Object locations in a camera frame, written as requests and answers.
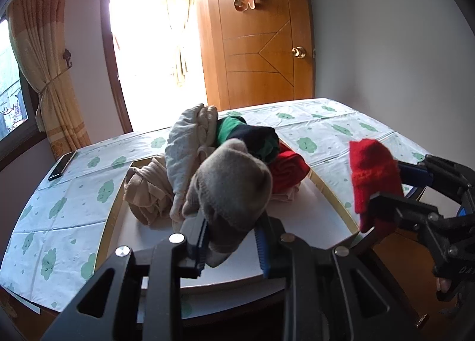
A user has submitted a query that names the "green navy striped underwear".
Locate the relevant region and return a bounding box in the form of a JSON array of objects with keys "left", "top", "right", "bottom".
[{"left": 215, "top": 115, "right": 281, "bottom": 163}]

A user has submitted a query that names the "black phone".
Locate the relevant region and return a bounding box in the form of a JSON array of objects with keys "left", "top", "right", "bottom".
[{"left": 47, "top": 150, "right": 78, "bottom": 182}]

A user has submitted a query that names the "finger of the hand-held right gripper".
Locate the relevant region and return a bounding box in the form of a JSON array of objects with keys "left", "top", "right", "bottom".
[
  {"left": 397, "top": 154, "right": 475, "bottom": 212},
  {"left": 369, "top": 192, "right": 465, "bottom": 279}
]

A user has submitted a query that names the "off-white knit underwear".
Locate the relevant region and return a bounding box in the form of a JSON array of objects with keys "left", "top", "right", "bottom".
[{"left": 123, "top": 154, "right": 186, "bottom": 230}]

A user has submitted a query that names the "cardboard tray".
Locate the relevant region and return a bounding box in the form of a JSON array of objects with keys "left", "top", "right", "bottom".
[{"left": 94, "top": 157, "right": 360, "bottom": 290}]

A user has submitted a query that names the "green cloud print tablecloth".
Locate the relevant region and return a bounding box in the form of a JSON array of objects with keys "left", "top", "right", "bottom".
[{"left": 0, "top": 97, "right": 427, "bottom": 314}]

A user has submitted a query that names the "wooden door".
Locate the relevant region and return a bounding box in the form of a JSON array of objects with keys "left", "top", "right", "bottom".
[{"left": 204, "top": 0, "right": 316, "bottom": 111}]

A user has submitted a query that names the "window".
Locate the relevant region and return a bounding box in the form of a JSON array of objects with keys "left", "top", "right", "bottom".
[{"left": 0, "top": 18, "right": 41, "bottom": 171}]

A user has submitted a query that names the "large red underwear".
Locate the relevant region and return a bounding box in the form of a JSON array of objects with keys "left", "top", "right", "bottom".
[{"left": 269, "top": 142, "right": 310, "bottom": 193}]

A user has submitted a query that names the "grey white ribbed underwear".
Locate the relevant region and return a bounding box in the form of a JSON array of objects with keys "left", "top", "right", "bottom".
[{"left": 164, "top": 102, "right": 220, "bottom": 221}]

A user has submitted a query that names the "beige knit underwear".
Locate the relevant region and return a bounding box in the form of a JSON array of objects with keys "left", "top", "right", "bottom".
[{"left": 182, "top": 138, "right": 273, "bottom": 267}]

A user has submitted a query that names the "person's right hand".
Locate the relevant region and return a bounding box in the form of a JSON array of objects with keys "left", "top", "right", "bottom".
[{"left": 436, "top": 278, "right": 463, "bottom": 302}]

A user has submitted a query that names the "small bright red underwear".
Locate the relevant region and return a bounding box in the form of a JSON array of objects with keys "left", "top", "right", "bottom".
[{"left": 349, "top": 138, "right": 405, "bottom": 234}]

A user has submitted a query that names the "brown door frame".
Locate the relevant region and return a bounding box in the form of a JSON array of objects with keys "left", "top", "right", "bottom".
[{"left": 100, "top": 0, "right": 134, "bottom": 134}]

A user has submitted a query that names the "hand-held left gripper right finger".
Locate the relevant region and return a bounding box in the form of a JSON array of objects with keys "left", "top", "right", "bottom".
[{"left": 254, "top": 213, "right": 420, "bottom": 341}]

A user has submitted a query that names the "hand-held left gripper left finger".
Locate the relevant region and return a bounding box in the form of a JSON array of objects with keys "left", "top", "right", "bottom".
[{"left": 41, "top": 211, "right": 210, "bottom": 341}]

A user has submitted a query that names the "sheer yellow curtain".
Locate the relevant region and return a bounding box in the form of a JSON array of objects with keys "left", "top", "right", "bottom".
[{"left": 156, "top": 0, "right": 194, "bottom": 87}]

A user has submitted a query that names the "beige curtain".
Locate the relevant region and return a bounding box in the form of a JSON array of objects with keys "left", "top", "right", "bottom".
[{"left": 7, "top": 0, "right": 91, "bottom": 161}]

